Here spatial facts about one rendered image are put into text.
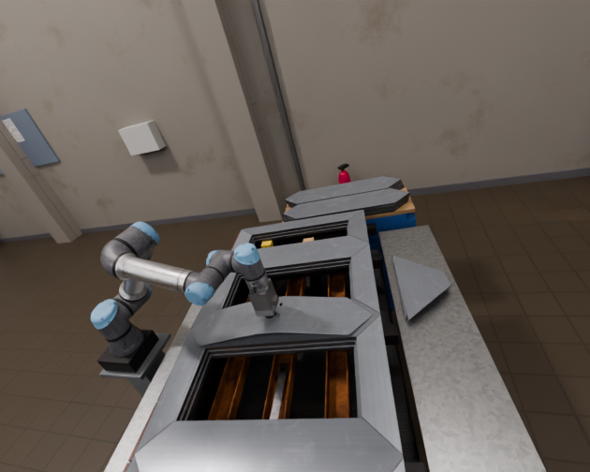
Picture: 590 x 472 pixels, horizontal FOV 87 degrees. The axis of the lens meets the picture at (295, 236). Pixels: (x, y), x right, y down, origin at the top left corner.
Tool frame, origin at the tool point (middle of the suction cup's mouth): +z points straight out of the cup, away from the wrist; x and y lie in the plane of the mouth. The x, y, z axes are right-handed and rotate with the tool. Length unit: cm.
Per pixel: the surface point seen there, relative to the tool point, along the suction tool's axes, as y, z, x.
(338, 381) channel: -12.3, 21.8, -22.1
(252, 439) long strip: -40.7, 3.7, -2.8
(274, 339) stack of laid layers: -7.5, 3.8, -1.9
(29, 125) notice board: 283, -76, 380
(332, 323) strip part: -3.0, 1.8, -23.1
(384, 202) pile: 87, 5, -47
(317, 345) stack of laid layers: -8.8, 5.8, -17.5
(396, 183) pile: 112, 6, -56
